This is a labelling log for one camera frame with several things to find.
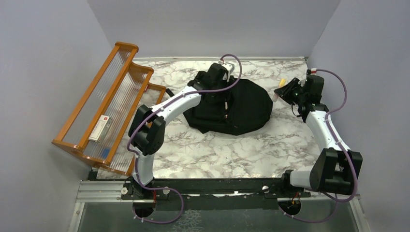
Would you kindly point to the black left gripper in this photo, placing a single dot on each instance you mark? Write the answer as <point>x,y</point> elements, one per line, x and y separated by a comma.
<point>226,83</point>

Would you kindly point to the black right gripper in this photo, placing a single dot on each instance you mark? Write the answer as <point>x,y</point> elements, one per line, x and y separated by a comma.
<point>285,92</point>

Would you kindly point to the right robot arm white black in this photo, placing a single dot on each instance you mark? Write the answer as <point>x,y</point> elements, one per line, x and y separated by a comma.
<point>337,167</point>

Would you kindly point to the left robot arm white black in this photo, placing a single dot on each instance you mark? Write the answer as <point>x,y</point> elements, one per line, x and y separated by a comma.
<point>148,126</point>

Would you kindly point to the black metal base rail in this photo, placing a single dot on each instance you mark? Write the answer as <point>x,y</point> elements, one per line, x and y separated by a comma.
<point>211,194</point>

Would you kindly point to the yellow highlighter pen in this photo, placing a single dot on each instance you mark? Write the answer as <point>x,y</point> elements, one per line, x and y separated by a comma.
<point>282,83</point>

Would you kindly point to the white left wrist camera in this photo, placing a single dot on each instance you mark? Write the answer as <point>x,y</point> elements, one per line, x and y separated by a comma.
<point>230,67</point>

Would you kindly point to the blue eraser in rack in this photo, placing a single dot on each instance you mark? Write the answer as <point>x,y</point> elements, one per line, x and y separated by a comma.
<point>104,153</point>

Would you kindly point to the white red small box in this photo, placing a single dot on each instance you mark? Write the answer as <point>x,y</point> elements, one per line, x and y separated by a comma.
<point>100,129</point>

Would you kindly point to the orange wooden rack shelf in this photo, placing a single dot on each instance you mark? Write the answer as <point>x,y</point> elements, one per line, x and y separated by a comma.
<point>118,89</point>

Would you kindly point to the black student backpack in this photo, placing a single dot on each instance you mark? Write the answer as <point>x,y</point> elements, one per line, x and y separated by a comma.
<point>249,109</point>

